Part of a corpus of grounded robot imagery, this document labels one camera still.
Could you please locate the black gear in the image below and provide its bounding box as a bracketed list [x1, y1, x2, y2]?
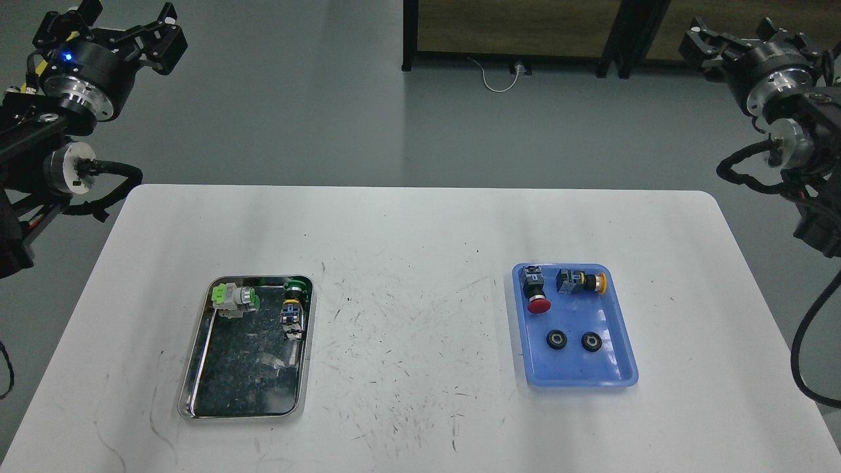
[581, 330, 603, 353]
[545, 329, 568, 350]

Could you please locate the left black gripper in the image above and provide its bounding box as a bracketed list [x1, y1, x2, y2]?
[32, 1, 187, 122]

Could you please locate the green push button switch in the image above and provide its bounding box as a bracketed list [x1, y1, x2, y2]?
[210, 282, 261, 318]

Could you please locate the white cable on floor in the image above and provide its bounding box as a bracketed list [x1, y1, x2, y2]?
[467, 56, 532, 93]

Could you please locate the red mushroom button switch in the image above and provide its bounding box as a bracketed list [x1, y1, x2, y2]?
[522, 265, 551, 315]

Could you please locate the silver metal tray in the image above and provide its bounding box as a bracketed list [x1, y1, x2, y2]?
[177, 275, 315, 420]

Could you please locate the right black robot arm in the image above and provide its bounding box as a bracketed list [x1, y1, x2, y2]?
[679, 17, 840, 258]

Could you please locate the yellow push button switch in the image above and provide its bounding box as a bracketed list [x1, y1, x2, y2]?
[556, 267, 608, 294]

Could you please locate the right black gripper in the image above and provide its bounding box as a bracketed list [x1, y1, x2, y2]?
[679, 17, 832, 119]

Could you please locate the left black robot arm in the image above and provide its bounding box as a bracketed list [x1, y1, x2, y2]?
[1, 1, 187, 278]

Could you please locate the green yellow button switch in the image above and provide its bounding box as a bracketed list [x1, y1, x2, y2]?
[280, 279, 309, 341]

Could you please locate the black framed wooden cabinet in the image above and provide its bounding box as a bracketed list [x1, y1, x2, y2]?
[401, 1, 646, 78]

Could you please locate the blue plastic tray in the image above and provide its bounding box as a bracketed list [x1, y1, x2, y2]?
[512, 263, 639, 388]

